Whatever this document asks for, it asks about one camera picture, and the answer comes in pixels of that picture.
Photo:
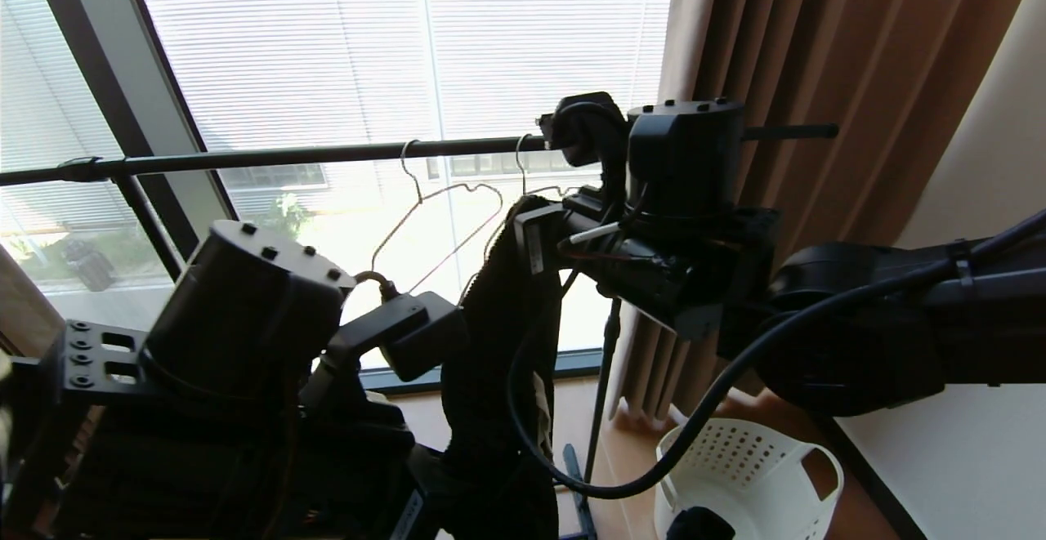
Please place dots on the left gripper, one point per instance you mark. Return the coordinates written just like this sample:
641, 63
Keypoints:
384, 466

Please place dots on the brown curtain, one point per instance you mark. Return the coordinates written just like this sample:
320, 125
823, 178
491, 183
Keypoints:
817, 50
16, 311

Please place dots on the pink clothes hanger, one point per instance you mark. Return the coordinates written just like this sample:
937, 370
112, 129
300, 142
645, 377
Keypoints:
518, 166
458, 249

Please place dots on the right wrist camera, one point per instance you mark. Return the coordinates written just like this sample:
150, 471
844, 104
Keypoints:
584, 127

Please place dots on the black clothes rack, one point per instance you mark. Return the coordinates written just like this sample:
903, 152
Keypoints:
245, 154

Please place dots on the window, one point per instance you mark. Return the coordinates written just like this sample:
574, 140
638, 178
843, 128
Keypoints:
159, 115

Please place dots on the white laundry basket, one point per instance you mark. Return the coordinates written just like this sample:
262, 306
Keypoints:
760, 491

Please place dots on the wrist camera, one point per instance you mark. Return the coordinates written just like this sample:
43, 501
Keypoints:
425, 336
584, 127

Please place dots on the black garment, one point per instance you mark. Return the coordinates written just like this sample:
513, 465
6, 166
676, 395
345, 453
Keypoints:
498, 360
699, 525

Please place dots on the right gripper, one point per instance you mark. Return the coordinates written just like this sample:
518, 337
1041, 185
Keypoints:
654, 278

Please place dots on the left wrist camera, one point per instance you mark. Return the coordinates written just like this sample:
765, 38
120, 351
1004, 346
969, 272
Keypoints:
425, 336

